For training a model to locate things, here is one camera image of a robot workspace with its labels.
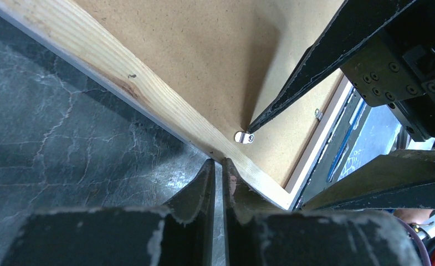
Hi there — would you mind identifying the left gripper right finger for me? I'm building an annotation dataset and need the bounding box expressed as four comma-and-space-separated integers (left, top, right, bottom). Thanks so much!
222, 158, 422, 265

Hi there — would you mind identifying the white wooden picture frame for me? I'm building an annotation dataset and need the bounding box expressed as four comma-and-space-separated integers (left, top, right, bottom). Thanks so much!
0, 1, 342, 209

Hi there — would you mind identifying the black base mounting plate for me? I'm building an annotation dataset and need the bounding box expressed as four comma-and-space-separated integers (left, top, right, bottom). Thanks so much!
293, 88, 371, 210

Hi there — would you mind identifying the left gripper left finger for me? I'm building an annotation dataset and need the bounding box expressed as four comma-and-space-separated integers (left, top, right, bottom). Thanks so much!
2, 159, 215, 265

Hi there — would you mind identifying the brown cardboard backing board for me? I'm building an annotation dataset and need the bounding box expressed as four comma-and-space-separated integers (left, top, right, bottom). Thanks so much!
72, 0, 346, 188

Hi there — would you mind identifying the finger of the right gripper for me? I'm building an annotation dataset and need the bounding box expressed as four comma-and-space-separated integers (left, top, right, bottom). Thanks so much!
301, 150, 435, 211

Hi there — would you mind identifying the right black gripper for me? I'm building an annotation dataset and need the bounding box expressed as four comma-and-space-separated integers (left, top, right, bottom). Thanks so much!
247, 0, 435, 141

